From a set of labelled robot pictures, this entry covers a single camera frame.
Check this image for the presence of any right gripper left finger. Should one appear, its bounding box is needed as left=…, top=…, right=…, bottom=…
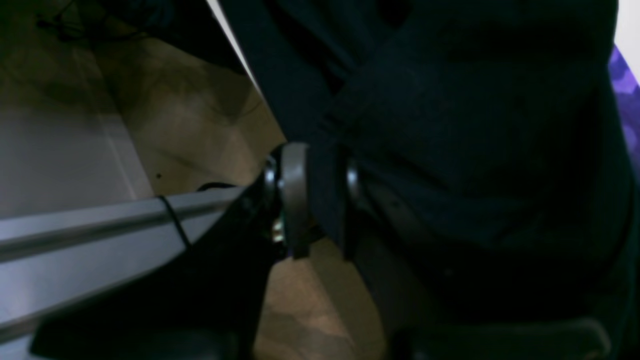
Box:
left=29, top=142, right=309, bottom=360

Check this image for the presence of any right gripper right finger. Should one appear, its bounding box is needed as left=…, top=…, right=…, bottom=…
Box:
left=343, top=158, right=612, bottom=360

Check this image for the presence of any black T-shirt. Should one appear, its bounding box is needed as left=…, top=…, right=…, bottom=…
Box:
left=221, top=0, right=639, bottom=360

